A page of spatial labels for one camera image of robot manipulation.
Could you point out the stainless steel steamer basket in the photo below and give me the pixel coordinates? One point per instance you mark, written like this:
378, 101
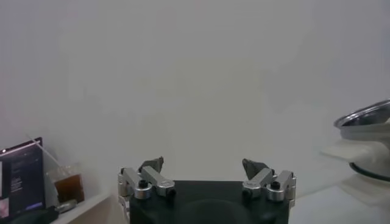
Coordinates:
368, 117

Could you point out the dark screen device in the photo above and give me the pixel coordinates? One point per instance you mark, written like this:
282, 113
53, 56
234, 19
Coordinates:
21, 176

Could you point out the plastic cup of iced tea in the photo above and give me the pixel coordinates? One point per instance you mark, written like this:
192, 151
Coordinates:
68, 188

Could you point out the white side desk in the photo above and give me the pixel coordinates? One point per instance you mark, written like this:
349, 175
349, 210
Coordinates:
88, 207

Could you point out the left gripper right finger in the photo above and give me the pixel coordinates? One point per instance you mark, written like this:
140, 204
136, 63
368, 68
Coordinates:
268, 185

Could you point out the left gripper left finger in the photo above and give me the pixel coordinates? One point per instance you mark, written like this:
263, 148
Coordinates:
143, 184

